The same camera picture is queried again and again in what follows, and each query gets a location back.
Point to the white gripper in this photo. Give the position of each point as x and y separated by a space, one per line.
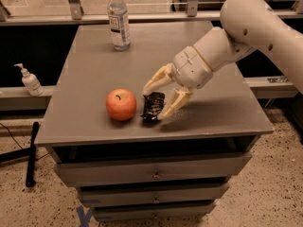
191 67

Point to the black rxbar chocolate wrapper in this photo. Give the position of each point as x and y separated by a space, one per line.
153 106

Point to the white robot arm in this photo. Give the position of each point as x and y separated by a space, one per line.
246 26

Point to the red apple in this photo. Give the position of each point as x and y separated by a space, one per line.
121 104

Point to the grey drawer cabinet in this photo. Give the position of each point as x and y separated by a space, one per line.
110 144

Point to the top grey drawer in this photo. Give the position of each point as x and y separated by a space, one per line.
147 171

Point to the grey drawer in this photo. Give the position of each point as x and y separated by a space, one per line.
154 195
159 210
147 171

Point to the clear plastic water bottle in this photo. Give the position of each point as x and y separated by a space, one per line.
119 24

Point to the middle grey drawer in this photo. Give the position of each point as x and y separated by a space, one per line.
154 195

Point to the white pump dispenser bottle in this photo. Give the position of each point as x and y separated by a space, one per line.
30 81

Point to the bottom grey drawer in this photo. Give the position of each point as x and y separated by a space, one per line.
159 210

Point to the black stand leg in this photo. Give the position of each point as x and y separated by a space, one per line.
29 153

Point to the blue tape cross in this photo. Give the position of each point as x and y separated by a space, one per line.
84 217

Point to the metal wall bracket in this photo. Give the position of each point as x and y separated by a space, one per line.
281 79

